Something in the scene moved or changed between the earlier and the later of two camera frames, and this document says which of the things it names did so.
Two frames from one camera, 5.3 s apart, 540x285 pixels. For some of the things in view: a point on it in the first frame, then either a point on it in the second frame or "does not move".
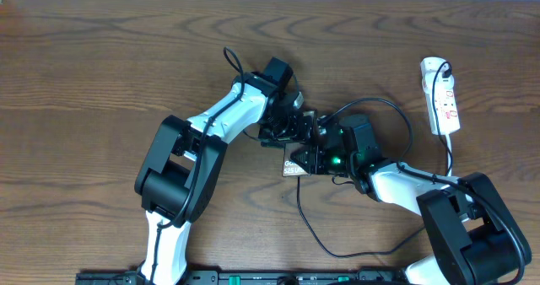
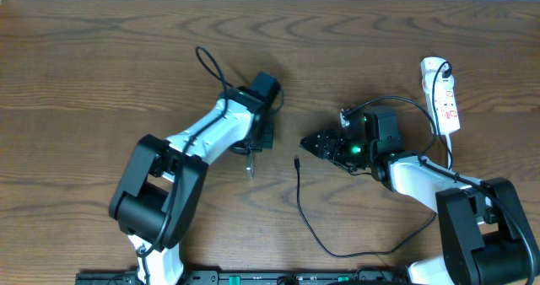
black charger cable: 450,167 does not move
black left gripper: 298,136 to 270,138
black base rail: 251,277 does not move
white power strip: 446,107 does not move
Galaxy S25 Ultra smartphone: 290,166 to 250,167
